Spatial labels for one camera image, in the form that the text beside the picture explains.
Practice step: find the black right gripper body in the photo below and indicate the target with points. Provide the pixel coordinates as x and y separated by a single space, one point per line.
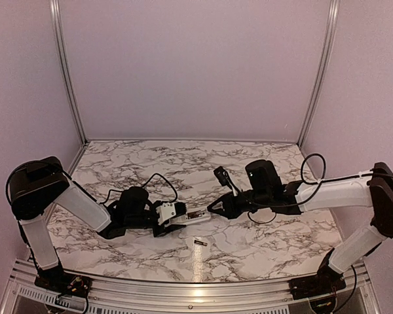
261 197

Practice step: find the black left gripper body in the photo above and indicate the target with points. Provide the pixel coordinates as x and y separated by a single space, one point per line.
135 222

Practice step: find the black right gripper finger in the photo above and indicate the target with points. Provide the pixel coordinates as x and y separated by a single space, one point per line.
226 201
228 213

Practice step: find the white remote control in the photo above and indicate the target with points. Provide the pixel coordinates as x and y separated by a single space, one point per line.
195 217

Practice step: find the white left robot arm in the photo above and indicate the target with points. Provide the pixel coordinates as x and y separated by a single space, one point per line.
35 187

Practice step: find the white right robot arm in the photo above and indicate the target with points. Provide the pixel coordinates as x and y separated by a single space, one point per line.
368 192

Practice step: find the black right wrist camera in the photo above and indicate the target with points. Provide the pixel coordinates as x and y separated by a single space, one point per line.
222 176

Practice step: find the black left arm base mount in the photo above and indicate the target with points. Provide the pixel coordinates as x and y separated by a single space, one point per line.
58 280

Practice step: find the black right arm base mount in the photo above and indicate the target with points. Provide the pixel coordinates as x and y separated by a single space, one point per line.
325 281

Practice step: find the aluminium front frame rail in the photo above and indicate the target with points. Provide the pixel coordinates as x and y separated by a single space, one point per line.
116 295

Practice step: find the aluminium frame corner post right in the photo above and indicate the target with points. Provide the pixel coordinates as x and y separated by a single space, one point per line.
325 56

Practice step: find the aluminium frame corner post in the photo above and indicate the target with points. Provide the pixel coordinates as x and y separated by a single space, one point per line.
55 13
325 56

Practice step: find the aluminium frame corner post left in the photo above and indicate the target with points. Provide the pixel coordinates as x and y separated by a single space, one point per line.
55 13

